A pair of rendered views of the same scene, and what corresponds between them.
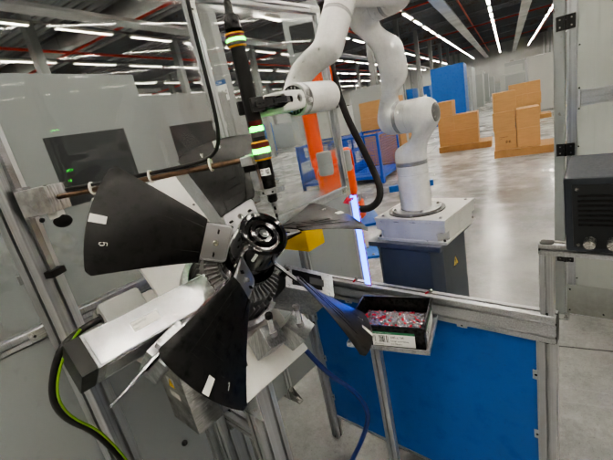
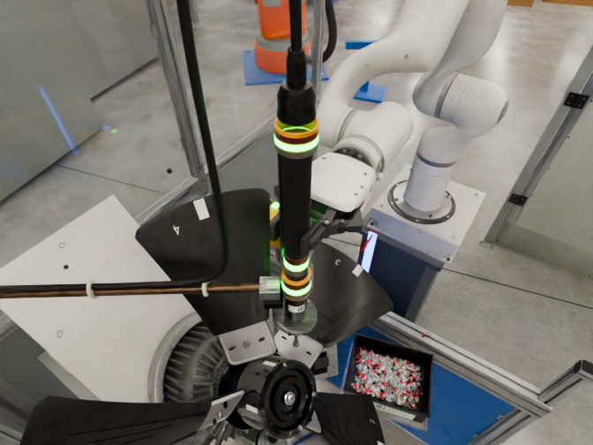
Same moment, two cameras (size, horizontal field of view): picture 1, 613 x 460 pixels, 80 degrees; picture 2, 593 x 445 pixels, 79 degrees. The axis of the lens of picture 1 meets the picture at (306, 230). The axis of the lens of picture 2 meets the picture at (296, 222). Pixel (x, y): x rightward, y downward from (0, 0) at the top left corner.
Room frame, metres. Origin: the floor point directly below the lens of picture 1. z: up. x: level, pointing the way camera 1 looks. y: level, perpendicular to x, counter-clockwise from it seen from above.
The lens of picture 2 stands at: (0.61, 0.13, 1.84)
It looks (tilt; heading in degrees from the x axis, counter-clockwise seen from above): 46 degrees down; 349
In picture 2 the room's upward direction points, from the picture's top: straight up
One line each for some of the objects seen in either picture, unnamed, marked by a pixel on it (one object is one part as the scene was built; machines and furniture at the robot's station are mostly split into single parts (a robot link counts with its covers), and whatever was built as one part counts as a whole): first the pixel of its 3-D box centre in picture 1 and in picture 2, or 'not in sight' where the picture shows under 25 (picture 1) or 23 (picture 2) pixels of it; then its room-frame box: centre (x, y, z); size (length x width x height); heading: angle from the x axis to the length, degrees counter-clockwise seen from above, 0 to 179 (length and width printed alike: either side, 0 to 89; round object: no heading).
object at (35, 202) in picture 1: (41, 200); not in sight; (1.01, 0.69, 1.39); 0.10 x 0.07 x 0.09; 81
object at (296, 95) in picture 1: (281, 101); (335, 185); (0.99, -0.01, 1.50); 0.11 x 0.10 x 0.07; 136
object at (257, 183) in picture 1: (263, 173); (289, 301); (0.91, 0.08, 1.34); 0.09 x 0.07 x 0.10; 81
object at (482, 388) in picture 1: (410, 387); (369, 371); (1.10, -0.25, 0.45); 0.82 x 0.02 x 0.66; 46
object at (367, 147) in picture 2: (297, 99); (356, 164); (1.03, -0.05, 1.50); 0.09 x 0.03 x 0.08; 46
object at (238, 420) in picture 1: (246, 424); not in sight; (0.97, 0.32, 0.56); 0.19 x 0.04 x 0.04; 46
